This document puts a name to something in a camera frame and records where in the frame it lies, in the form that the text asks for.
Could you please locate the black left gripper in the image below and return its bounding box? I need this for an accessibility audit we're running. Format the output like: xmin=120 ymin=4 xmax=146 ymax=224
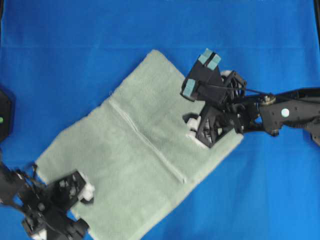
xmin=37 ymin=170 xmax=95 ymax=225

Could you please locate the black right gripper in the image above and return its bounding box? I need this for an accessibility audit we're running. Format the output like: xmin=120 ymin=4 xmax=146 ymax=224
xmin=183 ymin=103 xmax=250 ymax=149

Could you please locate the pale green bath towel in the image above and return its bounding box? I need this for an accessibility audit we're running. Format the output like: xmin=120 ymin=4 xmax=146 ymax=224
xmin=36 ymin=49 xmax=243 ymax=240

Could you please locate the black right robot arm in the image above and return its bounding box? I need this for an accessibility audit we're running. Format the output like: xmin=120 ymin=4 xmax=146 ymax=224
xmin=182 ymin=88 xmax=320 ymax=148

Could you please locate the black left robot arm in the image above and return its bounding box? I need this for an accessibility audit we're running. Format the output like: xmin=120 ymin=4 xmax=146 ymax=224
xmin=0 ymin=162 xmax=95 ymax=235

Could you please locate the black device green light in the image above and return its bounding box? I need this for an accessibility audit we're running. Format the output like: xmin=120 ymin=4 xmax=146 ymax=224
xmin=0 ymin=84 xmax=16 ymax=143

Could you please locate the blue table cloth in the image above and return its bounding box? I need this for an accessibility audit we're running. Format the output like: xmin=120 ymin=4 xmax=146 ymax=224
xmin=0 ymin=0 xmax=320 ymax=240

